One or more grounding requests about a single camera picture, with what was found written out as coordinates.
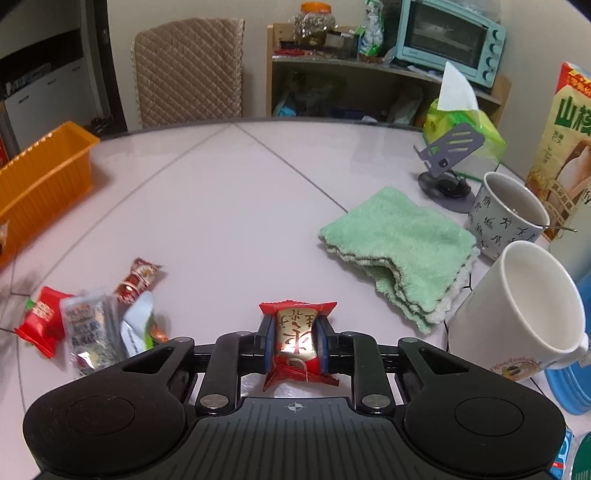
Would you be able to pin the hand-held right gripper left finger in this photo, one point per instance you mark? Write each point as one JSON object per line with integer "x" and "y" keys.
{"x": 268, "y": 344}

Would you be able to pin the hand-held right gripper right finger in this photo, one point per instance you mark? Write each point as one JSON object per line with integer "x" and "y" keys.
{"x": 321, "y": 344}

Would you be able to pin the red gold candy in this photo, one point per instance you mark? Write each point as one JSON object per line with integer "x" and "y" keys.
{"x": 295, "y": 330}

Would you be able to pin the white green snack packet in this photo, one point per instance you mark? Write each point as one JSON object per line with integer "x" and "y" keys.
{"x": 136, "y": 323}

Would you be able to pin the red brown candy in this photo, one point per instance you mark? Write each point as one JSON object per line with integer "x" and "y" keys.
{"x": 138, "y": 277}

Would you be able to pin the silver snack packet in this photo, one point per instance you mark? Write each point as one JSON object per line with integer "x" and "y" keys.
{"x": 90, "y": 332}

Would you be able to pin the red snack packet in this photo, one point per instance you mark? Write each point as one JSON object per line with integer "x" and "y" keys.
{"x": 41, "y": 318}

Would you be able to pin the orange plastic bin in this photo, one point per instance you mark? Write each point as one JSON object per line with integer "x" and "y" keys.
{"x": 46, "y": 184}

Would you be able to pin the green folded towel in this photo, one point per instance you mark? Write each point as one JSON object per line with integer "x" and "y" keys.
{"x": 397, "y": 240}

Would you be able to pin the plain white mug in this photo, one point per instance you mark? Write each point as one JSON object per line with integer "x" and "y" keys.
{"x": 485, "y": 323}

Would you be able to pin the grey phone stand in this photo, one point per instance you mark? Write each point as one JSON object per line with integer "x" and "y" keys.
{"x": 444, "y": 188}

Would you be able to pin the white mug with black print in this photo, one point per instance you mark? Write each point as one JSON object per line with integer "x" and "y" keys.
{"x": 489, "y": 226}

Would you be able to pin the blue plates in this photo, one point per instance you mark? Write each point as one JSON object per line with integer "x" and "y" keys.
{"x": 572, "y": 392}

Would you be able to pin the green tissue pack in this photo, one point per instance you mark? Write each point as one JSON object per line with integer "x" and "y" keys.
{"x": 438, "y": 115}

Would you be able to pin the metal spoon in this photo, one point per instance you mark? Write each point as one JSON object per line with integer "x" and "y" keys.
{"x": 561, "y": 227}

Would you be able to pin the wooden shelf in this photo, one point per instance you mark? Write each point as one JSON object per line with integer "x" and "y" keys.
{"x": 332, "y": 67}

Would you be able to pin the beige quilted chair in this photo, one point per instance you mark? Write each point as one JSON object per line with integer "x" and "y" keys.
{"x": 189, "y": 74}

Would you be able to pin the small dark box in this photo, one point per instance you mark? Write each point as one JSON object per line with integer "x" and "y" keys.
{"x": 341, "y": 44}

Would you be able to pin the green white bag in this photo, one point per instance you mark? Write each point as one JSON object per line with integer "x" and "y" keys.
{"x": 371, "y": 32}

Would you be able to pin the jar with orange lid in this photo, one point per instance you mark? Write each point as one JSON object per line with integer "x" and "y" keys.
{"x": 314, "y": 25}

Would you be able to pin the white cabinet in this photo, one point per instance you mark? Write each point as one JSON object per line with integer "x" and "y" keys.
{"x": 46, "y": 101}

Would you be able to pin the yellow green cardboard box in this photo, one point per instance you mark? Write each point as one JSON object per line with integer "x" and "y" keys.
{"x": 568, "y": 120}

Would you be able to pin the teal toaster oven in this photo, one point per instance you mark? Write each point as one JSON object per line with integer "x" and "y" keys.
{"x": 438, "y": 27}

